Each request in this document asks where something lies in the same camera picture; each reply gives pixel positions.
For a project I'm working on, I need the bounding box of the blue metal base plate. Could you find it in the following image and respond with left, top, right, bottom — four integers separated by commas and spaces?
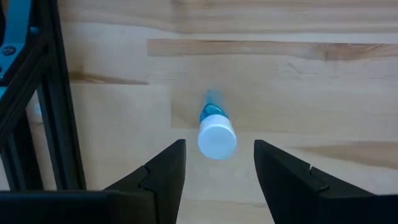
0, 0, 34, 94

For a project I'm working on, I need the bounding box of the blue mouthwash bottle white cap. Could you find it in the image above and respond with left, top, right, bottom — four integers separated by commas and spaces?
197, 90, 238, 161

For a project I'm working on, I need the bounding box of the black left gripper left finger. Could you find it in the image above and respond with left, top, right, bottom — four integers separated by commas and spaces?
104, 139, 187, 224

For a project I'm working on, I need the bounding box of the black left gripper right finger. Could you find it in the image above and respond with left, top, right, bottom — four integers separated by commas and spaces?
254, 139, 374, 224

